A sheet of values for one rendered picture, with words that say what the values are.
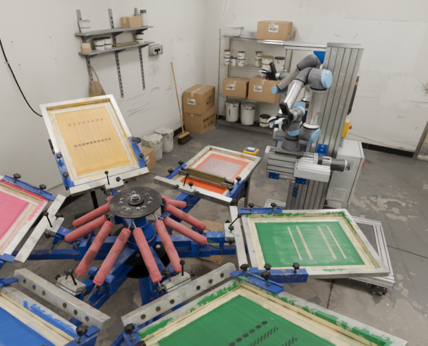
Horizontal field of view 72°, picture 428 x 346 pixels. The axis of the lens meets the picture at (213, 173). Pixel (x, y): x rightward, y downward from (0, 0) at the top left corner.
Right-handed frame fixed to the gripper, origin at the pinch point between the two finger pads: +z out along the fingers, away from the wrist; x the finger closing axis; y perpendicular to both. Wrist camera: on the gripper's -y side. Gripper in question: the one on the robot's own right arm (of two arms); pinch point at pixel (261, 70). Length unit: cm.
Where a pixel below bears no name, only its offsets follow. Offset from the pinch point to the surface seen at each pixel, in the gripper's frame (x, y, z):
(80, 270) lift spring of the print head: -239, 24, -66
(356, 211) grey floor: 57, 177, -111
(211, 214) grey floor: -77, 159, 14
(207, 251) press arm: -173, 53, -89
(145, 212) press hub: -198, 10, -71
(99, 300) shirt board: -238, 43, -73
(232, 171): -92, 60, -38
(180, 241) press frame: -185, 42, -77
